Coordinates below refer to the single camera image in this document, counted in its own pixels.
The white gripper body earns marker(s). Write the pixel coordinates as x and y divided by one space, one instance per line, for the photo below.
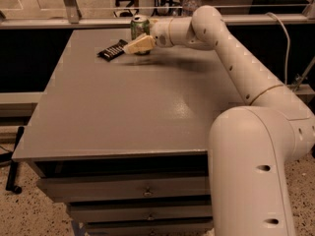
160 33

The green soda can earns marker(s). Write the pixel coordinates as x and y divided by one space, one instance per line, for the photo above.
140 24

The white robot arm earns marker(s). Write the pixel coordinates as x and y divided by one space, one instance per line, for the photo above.
250 144

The black rxbar chocolate wrapper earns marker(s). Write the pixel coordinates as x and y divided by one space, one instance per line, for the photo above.
113 51

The black office chair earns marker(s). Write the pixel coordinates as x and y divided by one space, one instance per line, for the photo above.
125 8

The clear plastic water bottle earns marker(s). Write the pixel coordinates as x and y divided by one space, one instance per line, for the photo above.
190 6

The grey drawer cabinet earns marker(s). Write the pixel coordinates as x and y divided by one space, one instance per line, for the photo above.
123 143

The black pole on floor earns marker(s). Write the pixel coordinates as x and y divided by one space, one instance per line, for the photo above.
10 185

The metal railing frame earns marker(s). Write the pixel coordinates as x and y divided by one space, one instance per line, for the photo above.
49 14

